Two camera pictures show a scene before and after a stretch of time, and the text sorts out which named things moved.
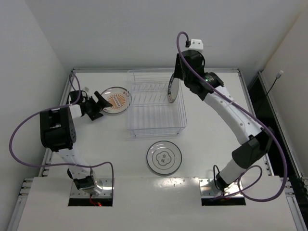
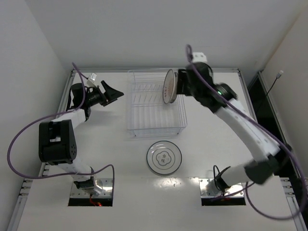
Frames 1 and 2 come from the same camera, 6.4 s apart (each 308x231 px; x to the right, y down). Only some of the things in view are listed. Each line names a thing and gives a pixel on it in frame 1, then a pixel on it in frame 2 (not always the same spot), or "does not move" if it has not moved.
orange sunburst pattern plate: x=120 y=98 → x=170 y=86
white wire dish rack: x=149 y=112 does not move
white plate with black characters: x=164 y=157 does not move
